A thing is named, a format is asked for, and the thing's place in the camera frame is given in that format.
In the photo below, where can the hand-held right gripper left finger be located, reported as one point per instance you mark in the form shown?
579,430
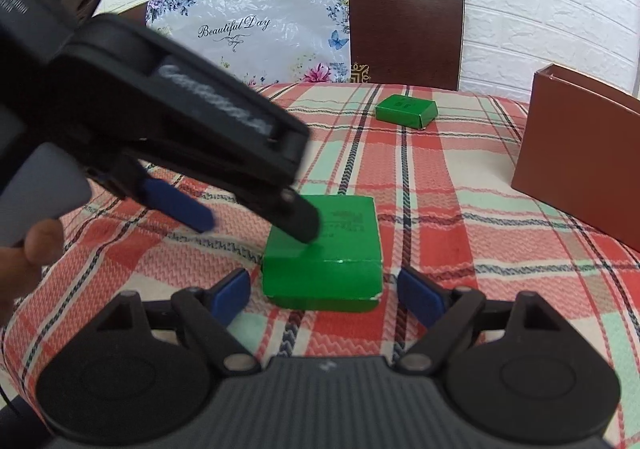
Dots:
230,294

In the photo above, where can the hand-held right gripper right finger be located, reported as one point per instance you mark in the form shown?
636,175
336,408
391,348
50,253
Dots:
417,296

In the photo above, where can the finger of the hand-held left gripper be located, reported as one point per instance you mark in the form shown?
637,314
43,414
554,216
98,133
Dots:
300,224
185,209

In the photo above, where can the green cardboard box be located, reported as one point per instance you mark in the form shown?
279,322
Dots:
325,279
405,111

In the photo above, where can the brown cardboard box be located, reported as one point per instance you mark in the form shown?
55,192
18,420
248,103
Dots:
575,154

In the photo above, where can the person's left hand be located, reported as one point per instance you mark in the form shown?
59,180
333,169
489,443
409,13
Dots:
45,241

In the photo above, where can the red plaid tablecloth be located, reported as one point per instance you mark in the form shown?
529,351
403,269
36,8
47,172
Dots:
450,229

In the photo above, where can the floral plastic bag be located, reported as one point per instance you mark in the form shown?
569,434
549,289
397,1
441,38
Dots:
250,54

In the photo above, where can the brown wooden chair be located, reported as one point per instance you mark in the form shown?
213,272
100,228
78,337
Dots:
405,19

